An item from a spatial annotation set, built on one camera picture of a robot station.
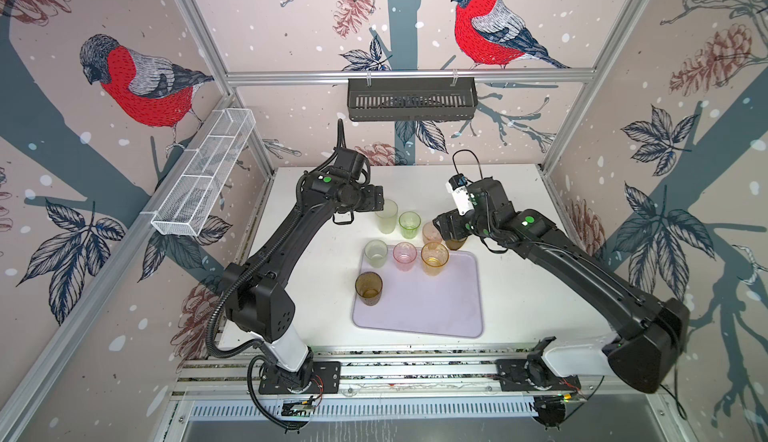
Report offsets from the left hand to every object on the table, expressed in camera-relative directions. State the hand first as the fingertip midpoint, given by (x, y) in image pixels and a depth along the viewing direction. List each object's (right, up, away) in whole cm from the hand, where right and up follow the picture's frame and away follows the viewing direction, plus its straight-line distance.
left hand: (371, 200), depth 81 cm
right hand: (+19, -5, -4) cm, 20 cm away
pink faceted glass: (+10, -18, +11) cm, 23 cm away
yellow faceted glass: (+19, -17, +7) cm, 26 cm away
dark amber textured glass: (+26, -15, +14) cm, 33 cm away
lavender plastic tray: (+22, -31, +5) cm, 38 cm away
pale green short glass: (+1, -17, +12) cm, 21 cm away
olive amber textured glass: (-1, -26, +6) cm, 27 cm away
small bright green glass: (+12, -9, +20) cm, 25 cm away
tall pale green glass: (+4, -6, +16) cm, 18 cm away
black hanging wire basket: (+13, +36, +23) cm, 44 cm away
